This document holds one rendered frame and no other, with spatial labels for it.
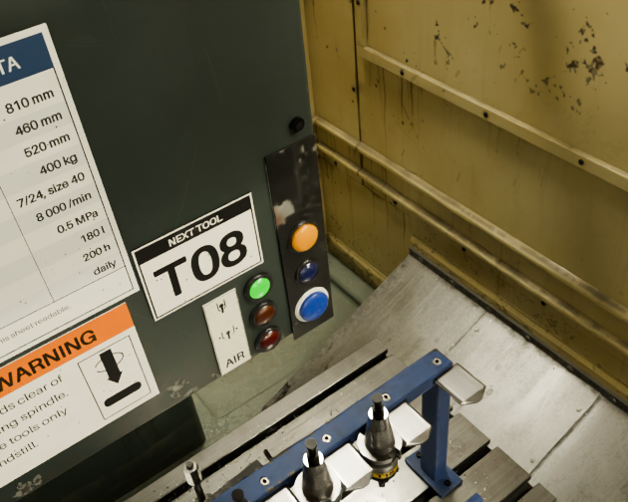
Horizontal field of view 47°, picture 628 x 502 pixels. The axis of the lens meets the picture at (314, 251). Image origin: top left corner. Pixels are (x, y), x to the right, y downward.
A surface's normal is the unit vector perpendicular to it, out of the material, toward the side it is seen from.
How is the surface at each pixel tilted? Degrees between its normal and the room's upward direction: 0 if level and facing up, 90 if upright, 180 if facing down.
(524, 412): 24
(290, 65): 90
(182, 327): 90
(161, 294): 90
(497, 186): 90
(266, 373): 0
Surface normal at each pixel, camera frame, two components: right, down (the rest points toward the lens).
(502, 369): -0.40, -0.50
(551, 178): -0.80, 0.45
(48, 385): 0.59, 0.49
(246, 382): -0.09, -0.74
